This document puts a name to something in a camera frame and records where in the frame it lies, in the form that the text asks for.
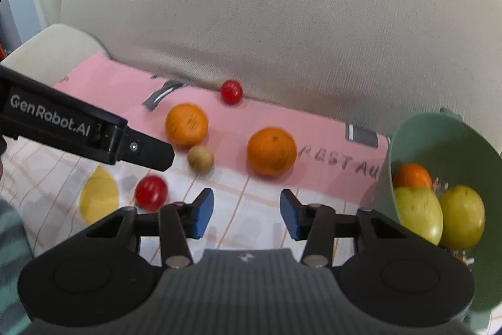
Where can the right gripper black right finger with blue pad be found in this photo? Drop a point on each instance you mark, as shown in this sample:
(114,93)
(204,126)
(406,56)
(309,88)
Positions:
(319,226)

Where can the beige sofa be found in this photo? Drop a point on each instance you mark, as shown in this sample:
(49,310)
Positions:
(369,62)

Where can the pink white checked cloth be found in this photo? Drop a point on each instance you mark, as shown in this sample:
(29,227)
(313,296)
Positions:
(57,194)

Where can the small tan longan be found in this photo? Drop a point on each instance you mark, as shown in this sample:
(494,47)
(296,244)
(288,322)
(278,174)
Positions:
(200,159)

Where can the teal striped fabric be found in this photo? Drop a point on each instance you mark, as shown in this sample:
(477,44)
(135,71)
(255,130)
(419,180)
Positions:
(15,255)

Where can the green colander bowl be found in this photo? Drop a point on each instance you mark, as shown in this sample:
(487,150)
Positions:
(455,153)

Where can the yellow green apple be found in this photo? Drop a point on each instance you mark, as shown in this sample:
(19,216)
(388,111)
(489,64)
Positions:
(464,218)

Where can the red cherry tomato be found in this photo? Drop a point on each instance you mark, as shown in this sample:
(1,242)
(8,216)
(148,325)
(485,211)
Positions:
(231,92)
(151,193)

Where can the large orange tangerine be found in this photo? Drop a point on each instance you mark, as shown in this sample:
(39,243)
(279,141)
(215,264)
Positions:
(412,175)

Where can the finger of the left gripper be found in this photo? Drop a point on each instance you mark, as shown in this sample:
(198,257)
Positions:
(144,150)

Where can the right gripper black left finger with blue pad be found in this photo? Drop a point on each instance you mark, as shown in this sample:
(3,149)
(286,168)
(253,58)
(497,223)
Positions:
(173,225)

